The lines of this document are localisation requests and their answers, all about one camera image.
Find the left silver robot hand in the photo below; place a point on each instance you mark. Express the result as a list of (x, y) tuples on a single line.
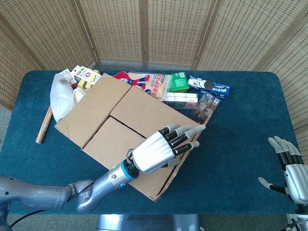
[(151, 154)]

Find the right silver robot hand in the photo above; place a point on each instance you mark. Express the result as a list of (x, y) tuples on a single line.
[(297, 178)]

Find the red cardboard box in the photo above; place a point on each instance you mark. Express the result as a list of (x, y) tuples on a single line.
[(101, 101)]

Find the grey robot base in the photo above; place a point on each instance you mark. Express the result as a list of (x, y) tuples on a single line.
[(144, 223)]

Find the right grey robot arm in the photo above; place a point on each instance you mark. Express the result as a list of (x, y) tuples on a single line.
[(302, 214)]

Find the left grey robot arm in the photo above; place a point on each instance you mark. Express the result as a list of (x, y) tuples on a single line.
[(103, 183)]

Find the dark teal table top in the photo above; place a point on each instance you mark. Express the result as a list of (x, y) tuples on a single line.
[(240, 156)]

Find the clear box of brown cookies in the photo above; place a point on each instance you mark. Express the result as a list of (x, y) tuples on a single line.
[(205, 107)]

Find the green box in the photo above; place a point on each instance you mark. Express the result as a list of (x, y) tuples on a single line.
[(179, 81)]

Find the blue Oreo cookie pack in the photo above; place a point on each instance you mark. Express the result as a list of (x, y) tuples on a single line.
[(211, 87)]

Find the white pastel cube pack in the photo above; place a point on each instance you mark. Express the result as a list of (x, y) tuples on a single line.
[(180, 99)]

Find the yellow sponge pack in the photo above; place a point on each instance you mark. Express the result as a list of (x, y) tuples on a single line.
[(87, 78)]

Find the white plastic bag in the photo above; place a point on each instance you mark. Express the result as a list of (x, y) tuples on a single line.
[(61, 101)]

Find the brown wooden stick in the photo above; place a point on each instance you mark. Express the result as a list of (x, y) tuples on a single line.
[(43, 127)]

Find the small red white carton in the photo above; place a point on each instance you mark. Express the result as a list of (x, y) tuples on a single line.
[(67, 75)]

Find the bamboo folding screen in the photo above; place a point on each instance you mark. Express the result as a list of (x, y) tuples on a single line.
[(175, 31)]

